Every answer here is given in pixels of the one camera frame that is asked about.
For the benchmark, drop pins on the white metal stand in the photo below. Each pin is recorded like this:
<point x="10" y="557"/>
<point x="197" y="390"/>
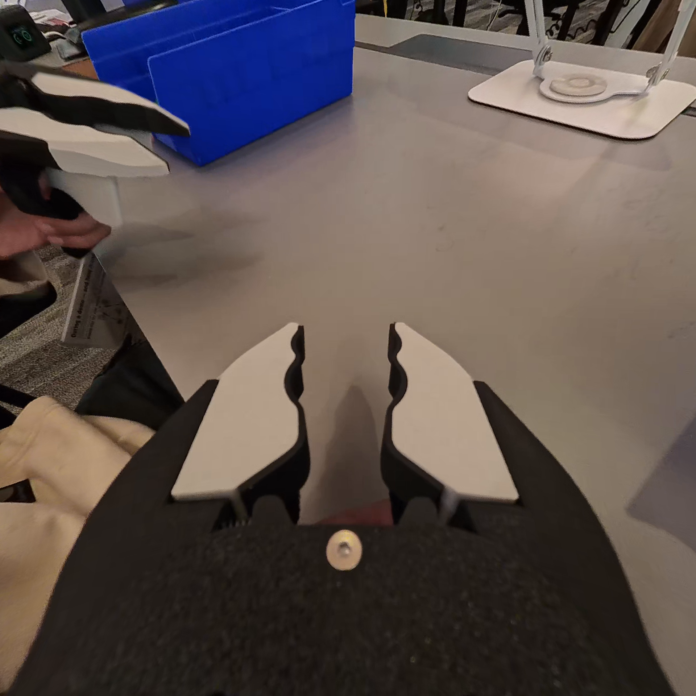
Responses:
<point x="505" y="95"/>

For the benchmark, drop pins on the person's left forearm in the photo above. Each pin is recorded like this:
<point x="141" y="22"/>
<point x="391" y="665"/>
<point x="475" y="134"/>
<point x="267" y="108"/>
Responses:
<point x="22" y="274"/>

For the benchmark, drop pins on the laminated paper sign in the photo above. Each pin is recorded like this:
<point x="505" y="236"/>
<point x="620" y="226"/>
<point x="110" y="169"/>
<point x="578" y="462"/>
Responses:
<point x="95" y="310"/>

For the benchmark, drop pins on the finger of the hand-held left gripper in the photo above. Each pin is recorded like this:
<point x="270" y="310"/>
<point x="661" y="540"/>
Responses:
<point x="81" y="90"/>
<point x="98" y="149"/>

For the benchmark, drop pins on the blue plastic bin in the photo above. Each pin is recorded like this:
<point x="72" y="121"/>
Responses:
<point x="244" y="98"/>

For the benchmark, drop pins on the person's dark trouser leg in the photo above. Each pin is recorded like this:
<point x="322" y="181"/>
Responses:
<point x="136" y="386"/>

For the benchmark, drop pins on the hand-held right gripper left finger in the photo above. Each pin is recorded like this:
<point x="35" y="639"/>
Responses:
<point x="244" y="429"/>

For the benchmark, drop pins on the person's cream sweatshirt torso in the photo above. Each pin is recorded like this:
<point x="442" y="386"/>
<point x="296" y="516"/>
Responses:
<point x="54" y="451"/>

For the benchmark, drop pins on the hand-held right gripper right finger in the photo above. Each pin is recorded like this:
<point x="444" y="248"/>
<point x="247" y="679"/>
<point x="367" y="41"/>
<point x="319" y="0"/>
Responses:
<point x="448" y="429"/>

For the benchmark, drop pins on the brown cardboard box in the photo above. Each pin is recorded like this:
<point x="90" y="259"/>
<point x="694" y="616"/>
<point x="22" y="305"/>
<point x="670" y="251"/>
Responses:
<point x="650" y="24"/>

